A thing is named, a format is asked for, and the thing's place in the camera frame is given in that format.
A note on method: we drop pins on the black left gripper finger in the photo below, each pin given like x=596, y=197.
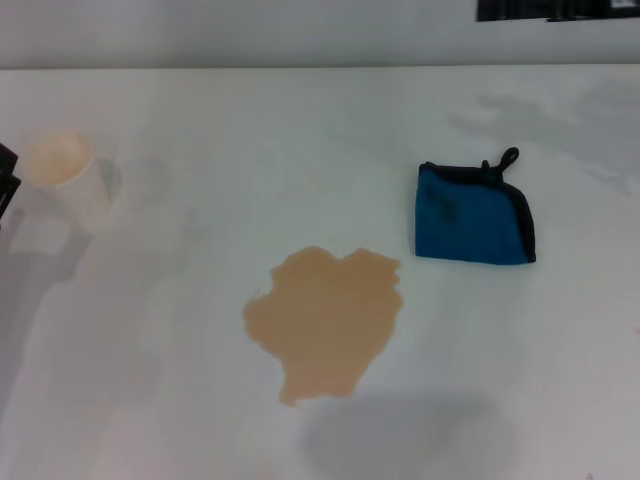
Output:
x=6, y=190

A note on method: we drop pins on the white paper cup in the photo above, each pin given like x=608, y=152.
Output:
x=65, y=170

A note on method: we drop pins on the blue rag with black trim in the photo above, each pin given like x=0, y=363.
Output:
x=465, y=220

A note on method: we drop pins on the brown water stain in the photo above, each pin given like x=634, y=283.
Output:
x=325, y=320

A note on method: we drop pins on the black grey wrist camera housing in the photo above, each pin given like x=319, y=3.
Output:
x=550, y=9

